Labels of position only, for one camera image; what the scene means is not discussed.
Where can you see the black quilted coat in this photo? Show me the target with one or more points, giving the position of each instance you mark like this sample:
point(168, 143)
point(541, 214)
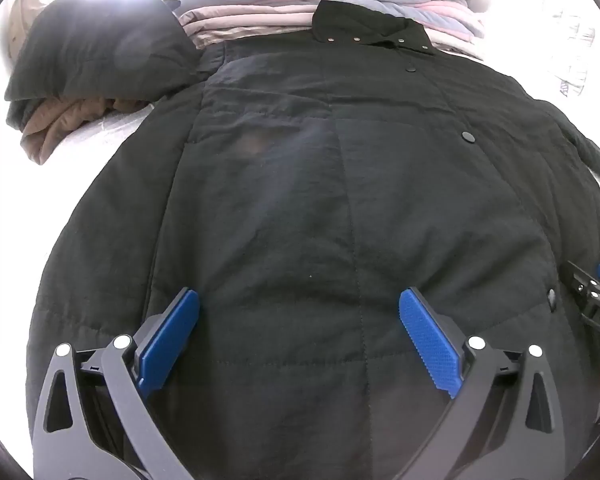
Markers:
point(300, 200)

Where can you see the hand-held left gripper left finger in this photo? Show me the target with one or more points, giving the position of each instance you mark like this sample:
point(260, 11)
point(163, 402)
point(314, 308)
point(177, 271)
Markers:
point(171, 340)

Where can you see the white patterned bed sheet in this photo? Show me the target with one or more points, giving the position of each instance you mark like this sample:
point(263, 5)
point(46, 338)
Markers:
point(112, 127)

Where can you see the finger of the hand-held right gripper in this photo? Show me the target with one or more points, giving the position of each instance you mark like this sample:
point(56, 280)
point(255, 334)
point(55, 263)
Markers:
point(592, 287)

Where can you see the stack of folded quilts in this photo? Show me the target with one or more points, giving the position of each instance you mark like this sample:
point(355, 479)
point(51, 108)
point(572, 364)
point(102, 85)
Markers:
point(260, 5)

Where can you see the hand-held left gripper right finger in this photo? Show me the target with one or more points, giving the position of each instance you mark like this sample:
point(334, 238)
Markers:
point(430, 345)

